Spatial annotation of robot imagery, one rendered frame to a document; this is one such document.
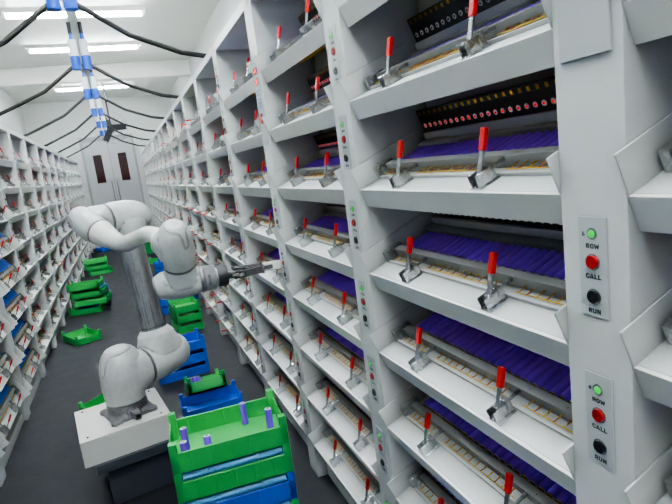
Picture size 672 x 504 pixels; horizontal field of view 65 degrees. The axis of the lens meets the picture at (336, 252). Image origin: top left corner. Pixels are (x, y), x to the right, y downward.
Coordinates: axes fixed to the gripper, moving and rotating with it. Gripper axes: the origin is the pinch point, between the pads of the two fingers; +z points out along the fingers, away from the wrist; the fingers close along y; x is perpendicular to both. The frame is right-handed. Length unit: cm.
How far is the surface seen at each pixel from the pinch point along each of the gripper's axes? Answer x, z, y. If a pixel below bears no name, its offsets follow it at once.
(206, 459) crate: -35, -38, 57
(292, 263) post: 0.2, 6.4, 4.7
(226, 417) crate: -34, -29, 38
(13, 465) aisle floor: -85, -114, -83
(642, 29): 45, 6, 146
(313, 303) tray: -10.7, 6.3, 23.7
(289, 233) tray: 11.2, 6.8, 5.0
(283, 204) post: 21.7, 6.2, 4.7
